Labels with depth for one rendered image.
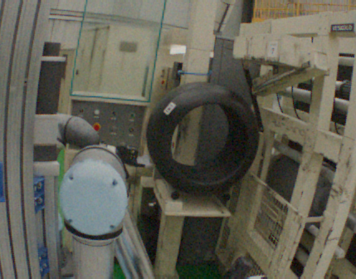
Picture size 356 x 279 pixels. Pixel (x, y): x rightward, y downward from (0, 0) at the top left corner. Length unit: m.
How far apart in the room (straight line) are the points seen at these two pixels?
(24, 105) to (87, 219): 0.36
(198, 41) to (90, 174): 1.59
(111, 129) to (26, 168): 1.56
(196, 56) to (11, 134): 1.46
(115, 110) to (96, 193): 1.78
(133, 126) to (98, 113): 0.26
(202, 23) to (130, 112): 0.77
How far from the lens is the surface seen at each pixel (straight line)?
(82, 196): 0.55
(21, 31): 0.78
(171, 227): 2.28
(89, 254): 0.63
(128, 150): 1.76
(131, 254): 0.79
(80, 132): 1.38
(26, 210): 0.88
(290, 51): 1.59
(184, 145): 2.10
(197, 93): 1.69
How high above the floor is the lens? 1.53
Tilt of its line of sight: 12 degrees down
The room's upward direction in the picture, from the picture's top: 8 degrees clockwise
